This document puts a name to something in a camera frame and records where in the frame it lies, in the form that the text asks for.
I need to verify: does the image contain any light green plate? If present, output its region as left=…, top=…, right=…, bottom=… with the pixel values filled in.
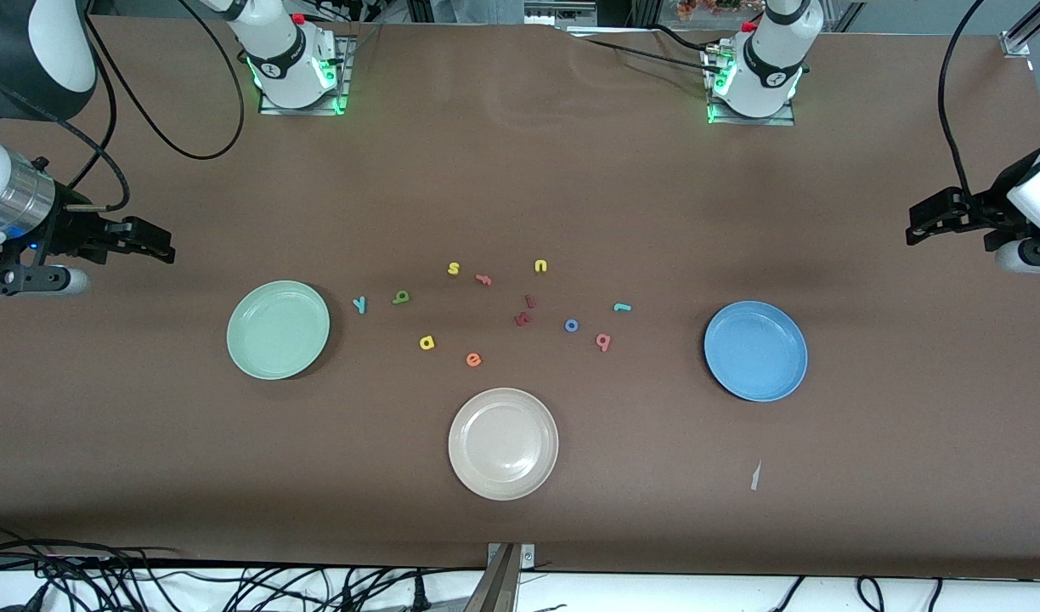
left=226, top=280, right=331, bottom=381

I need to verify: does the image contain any blue plate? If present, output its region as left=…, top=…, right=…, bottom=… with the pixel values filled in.
left=704, top=301, right=809, bottom=403

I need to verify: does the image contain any orange decorative object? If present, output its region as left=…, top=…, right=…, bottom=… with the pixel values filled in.
left=675, top=0, right=746, bottom=20

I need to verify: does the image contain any beige plate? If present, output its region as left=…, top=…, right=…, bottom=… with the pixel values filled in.
left=448, top=388, right=560, bottom=502

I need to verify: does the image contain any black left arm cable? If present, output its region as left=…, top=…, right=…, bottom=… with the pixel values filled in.
left=938, top=0, right=988, bottom=198

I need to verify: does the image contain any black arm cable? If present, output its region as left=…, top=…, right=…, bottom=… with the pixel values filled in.
left=70, top=0, right=247, bottom=213
left=938, top=0, right=988, bottom=198

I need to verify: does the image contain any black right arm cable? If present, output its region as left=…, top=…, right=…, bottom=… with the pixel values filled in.
left=70, top=0, right=247, bottom=213

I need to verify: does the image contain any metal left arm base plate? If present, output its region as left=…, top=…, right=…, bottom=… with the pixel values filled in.
left=705, top=42, right=798, bottom=128

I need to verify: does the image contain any aluminium frame profile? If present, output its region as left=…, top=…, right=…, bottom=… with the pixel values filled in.
left=1000, top=0, right=1040, bottom=59

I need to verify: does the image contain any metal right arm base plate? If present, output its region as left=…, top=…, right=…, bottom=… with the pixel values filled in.
left=258, top=34, right=353, bottom=116

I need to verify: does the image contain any black base power cable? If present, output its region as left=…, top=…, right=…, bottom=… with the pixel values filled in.
left=581, top=24, right=718, bottom=76

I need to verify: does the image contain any metal table edge bracket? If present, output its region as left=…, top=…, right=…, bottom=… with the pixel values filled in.
left=484, top=542, right=536, bottom=612

